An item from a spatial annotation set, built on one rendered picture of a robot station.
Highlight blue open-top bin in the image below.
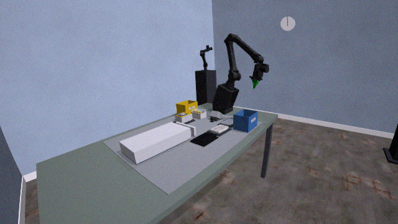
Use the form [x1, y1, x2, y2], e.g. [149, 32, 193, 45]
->
[233, 109, 258, 133]

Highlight yellow open-top bin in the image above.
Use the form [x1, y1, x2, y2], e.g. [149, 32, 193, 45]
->
[176, 100, 198, 114]

